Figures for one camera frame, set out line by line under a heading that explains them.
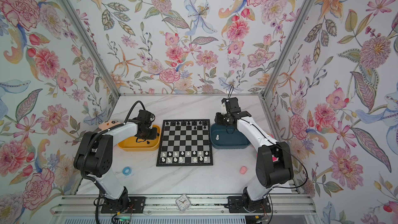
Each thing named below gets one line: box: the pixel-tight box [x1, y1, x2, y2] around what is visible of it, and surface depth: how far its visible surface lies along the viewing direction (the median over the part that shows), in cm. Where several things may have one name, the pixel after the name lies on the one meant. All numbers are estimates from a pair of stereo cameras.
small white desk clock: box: [175, 193, 192, 213], surface depth 75 cm
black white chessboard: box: [155, 118, 213, 167], surface depth 95 cm
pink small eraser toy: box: [239, 165, 248, 175], surface depth 86 cm
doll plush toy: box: [98, 119, 123, 131], surface depth 97 cm
